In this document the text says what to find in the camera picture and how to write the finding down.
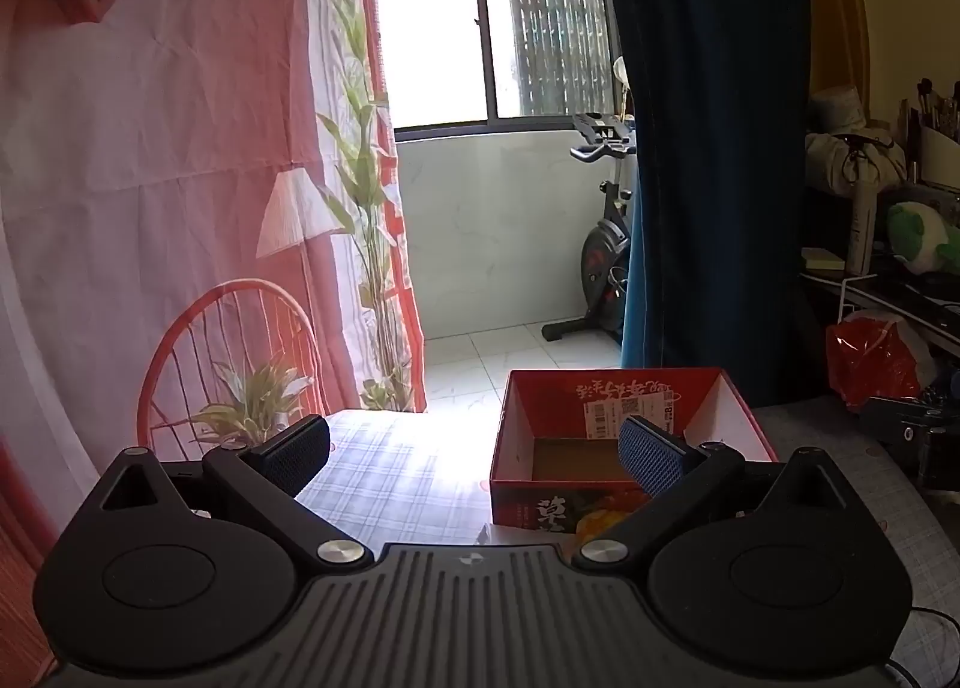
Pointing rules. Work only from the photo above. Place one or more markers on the pink printed cloth backdrop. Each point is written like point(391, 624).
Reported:
point(150, 133)

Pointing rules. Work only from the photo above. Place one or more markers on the white makeup brush holder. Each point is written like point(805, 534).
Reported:
point(937, 148)

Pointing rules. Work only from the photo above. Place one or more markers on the red strawberry print cardboard box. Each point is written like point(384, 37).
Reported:
point(519, 425)

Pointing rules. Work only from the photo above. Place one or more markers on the dark blue curtain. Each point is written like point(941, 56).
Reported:
point(712, 133)

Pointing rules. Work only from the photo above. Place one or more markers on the black exercise bike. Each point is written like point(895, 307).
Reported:
point(600, 253)

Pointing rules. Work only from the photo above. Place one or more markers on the white tube bottle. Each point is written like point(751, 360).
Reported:
point(861, 230)

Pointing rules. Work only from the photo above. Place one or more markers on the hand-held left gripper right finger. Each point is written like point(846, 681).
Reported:
point(649, 459)

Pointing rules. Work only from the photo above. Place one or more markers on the white cloth bag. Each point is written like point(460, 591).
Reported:
point(832, 155)

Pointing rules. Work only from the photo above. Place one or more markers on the sliding glass window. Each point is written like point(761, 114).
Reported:
point(435, 20)

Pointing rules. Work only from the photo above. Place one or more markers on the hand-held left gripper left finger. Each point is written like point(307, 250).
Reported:
point(300, 452)

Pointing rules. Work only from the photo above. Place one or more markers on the green and white plush toy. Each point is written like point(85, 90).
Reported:
point(911, 226)

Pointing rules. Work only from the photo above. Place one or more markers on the yellow sticky note pad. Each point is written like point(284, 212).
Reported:
point(821, 259)

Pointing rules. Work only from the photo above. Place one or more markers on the checked strawberry print bedsheet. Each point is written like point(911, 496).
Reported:
point(405, 470)

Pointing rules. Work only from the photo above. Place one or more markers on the red plastic bag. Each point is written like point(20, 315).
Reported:
point(870, 358)

